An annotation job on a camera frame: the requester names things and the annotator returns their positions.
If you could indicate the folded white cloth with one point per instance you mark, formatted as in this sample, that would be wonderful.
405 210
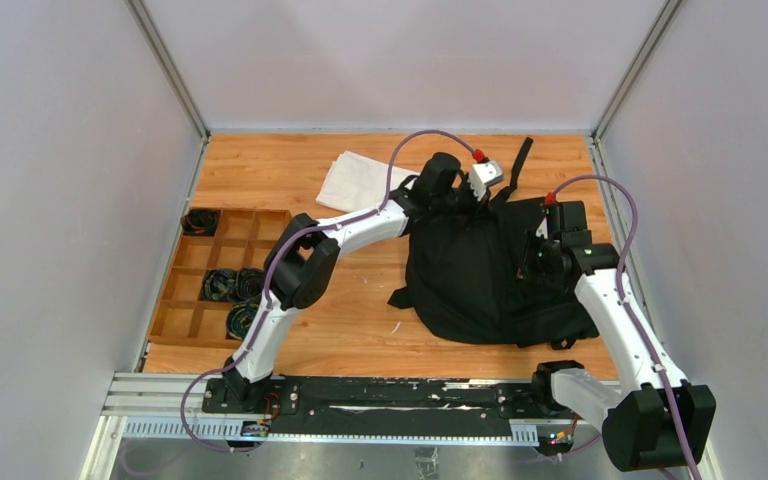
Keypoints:
354 182

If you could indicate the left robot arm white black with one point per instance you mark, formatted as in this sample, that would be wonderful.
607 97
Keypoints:
300 267

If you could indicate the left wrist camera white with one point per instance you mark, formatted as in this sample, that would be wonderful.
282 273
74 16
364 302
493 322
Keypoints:
483 176

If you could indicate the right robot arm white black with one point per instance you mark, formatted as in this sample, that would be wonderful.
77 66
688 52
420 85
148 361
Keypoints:
622 338

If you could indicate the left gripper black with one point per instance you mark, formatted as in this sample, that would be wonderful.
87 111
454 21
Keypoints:
462 196

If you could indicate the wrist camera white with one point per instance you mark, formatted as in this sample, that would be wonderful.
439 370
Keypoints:
483 176
542 229

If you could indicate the wooden compartment tray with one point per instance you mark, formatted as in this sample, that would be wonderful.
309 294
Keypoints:
213 286

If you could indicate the black student backpack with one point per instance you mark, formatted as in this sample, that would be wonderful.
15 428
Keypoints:
461 278

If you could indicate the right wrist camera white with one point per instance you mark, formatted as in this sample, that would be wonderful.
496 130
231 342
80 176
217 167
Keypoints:
542 229

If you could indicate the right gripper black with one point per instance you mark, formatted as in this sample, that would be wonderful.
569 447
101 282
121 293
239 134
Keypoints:
526 269

